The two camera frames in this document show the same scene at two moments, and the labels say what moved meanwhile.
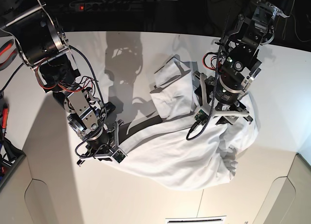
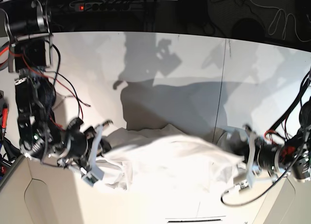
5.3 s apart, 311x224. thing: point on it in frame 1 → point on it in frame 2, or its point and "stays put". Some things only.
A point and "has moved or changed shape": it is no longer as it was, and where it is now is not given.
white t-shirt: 178,157 has moved or changed shape
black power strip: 101,6 stays put
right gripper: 226,108 → 260,156
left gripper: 104,146 → 80,150
